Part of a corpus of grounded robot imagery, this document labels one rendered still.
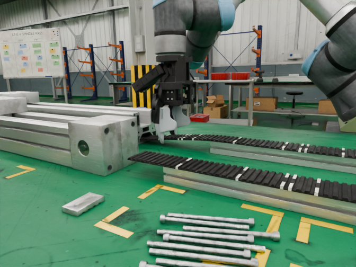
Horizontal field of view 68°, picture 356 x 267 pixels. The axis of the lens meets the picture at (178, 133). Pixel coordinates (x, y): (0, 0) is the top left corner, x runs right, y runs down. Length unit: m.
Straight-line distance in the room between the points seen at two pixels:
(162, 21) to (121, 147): 0.29
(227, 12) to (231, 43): 7.92
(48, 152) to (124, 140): 0.18
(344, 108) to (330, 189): 0.59
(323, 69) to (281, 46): 7.31
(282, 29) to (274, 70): 1.10
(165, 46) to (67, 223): 0.42
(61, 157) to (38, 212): 0.20
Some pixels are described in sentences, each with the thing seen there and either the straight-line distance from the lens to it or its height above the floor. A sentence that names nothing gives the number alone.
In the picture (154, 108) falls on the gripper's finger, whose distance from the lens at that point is 0.64.
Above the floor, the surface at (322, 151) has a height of 0.81.
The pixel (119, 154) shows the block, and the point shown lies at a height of 0.81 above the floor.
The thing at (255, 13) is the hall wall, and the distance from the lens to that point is 8.52.
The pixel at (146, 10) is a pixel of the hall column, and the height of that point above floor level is 1.83.
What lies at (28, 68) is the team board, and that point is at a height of 1.15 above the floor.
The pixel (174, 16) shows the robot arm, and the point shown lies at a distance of 0.64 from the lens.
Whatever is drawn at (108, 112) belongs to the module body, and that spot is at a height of 0.86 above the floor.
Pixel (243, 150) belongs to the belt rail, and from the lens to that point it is 0.59.
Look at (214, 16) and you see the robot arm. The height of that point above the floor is 1.09.
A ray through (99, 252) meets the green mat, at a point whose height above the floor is 0.78.
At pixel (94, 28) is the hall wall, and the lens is 11.92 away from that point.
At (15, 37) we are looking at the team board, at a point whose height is 1.81.
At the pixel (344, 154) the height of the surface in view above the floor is 0.81.
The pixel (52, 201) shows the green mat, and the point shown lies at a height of 0.78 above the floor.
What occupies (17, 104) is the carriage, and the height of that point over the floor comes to 0.89.
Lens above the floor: 0.96
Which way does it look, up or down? 13 degrees down
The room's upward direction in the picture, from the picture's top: 1 degrees counter-clockwise
